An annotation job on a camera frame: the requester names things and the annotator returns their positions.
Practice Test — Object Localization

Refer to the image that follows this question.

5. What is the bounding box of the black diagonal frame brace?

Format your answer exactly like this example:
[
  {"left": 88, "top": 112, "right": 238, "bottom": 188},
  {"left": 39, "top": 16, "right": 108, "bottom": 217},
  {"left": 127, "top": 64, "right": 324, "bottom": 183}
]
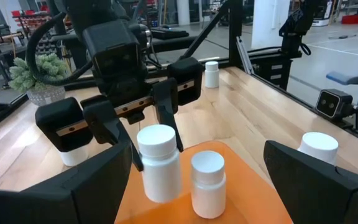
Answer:
[{"left": 178, "top": 0, "right": 229, "bottom": 60}]

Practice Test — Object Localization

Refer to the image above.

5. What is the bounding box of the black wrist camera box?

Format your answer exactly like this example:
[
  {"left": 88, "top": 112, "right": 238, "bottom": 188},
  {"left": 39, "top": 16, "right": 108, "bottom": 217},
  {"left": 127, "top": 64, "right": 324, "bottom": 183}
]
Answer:
[{"left": 82, "top": 19, "right": 141, "bottom": 63}]

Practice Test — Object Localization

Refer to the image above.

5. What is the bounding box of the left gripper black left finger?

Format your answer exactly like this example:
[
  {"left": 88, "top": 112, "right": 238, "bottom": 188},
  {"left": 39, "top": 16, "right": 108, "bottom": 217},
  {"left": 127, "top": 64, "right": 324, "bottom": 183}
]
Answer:
[{"left": 0, "top": 139, "right": 133, "bottom": 224}]

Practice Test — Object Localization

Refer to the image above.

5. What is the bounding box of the translucent orange plastic basket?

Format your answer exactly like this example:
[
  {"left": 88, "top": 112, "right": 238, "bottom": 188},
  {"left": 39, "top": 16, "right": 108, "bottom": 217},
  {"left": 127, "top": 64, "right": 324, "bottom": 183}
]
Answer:
[{"left": 114, "top": 140, "right": 293, "bottom": 224}]

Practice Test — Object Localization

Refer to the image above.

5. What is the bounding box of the black flat tray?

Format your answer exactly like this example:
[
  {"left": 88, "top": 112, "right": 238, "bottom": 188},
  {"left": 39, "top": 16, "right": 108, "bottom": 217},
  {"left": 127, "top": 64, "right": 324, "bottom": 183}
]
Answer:
[{"left": 150, "top": 27, "right": 190, "bottom": 40}]

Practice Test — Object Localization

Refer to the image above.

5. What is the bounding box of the red plastic tote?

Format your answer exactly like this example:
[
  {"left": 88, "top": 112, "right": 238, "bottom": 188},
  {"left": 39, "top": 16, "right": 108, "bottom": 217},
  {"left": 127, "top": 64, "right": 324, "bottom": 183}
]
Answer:
[{"left": 340, "top": 14, "right": 358, "bottom": 26}]

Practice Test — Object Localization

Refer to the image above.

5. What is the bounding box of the black equipment box with labels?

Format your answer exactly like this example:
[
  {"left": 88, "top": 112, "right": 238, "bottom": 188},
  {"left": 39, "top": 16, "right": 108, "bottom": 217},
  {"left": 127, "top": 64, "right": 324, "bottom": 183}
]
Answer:
[{"left": 250, "top": 55, "right": 293, "bottom": 91}]

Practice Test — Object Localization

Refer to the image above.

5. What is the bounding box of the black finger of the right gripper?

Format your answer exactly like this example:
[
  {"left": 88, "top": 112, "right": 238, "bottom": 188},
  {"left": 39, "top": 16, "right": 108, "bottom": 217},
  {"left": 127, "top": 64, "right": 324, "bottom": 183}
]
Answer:
[
  {"left": 82, "top": 99, "right": 145, "bottom": 173},
  {"left": 152, "top": 77, "right": 185, "bottom": 153}
]

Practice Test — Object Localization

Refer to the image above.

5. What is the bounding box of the silver aluminium extrusion bar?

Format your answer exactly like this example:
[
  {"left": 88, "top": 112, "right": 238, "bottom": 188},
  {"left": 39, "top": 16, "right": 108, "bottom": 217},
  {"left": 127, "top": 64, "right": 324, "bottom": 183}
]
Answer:
[{"left": 236, "top": 35, "right": 256, "bottom": 75}]

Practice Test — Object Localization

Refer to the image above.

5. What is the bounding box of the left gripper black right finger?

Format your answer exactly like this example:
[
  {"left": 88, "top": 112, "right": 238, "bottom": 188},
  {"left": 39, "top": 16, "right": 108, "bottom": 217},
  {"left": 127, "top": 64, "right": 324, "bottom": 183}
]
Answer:
[{"left": 263, "top": 139, "right": 358, "bottom": 224}]

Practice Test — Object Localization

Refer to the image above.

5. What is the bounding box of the thick black gripper cable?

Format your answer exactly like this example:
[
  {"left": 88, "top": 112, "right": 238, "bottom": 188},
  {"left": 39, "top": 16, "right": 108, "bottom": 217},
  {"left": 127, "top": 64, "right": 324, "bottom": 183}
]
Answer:
[{"left": 25, "top": 11, "right": 94, "bottom": 86}]

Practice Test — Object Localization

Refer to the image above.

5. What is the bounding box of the green plant in patterned pot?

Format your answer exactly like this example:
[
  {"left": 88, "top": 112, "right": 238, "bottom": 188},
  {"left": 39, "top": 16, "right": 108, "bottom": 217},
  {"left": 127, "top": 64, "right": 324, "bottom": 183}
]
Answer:
[{"left": 8, "top": 52, "right": 70, "bottom": 107}]

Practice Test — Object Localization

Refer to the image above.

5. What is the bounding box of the shelf of red bins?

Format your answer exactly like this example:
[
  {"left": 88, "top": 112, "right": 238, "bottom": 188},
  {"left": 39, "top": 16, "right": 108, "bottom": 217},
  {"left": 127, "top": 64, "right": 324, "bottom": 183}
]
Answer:
[{"left": 11, "top": 9, "right": 55, "bottom": 54}]

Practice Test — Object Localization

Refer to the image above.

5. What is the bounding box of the white plastic pill bottle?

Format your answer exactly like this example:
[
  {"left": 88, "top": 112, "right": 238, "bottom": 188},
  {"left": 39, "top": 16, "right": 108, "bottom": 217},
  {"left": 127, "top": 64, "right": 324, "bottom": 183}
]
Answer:
[
  {"left": 59, "top": 145, "right": 90, "bottom": 167},
  {"left": 190, "top": 150, "right": 227, "bottom": 220},
  {"left": 136, "top": 124, "right": 183, "bottom": 204},
  {"left": 297, "top": 131, "right": 339, "bottom": 166},
  {"left": 204, "top": 60, "right": 220, "bottom": 89}
]

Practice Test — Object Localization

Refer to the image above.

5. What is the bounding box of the black vertical frame post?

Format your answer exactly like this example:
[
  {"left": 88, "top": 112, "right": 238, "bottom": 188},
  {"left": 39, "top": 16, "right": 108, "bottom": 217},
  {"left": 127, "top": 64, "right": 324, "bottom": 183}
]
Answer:
[{"left": 228, "top": 0, "right": 244, "bottom": 68}]

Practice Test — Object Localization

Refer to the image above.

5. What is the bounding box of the black table-level camera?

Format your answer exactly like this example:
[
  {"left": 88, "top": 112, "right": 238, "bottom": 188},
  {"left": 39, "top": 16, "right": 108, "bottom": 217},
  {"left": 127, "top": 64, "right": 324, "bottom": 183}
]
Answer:
[{"left": 315, "top": 88, "right": 358, "bottom": 130}]

